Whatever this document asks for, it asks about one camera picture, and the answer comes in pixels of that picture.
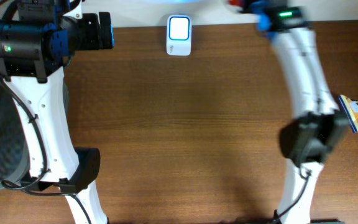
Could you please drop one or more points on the red snack packet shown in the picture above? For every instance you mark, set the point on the red snack packet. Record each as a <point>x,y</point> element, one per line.
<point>237,4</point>

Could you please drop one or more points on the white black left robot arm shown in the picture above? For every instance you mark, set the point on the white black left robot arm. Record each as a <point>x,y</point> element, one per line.
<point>38,40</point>

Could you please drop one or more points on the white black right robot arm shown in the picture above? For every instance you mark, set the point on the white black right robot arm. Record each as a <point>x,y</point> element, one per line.
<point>317,124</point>

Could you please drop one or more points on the white barcode scanner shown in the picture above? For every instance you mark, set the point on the white barcode scanner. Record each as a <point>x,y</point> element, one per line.
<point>179,35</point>

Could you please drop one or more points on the grey plastic lattice basket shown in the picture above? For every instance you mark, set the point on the grey plastic lattice basket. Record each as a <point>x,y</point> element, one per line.
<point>2,140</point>

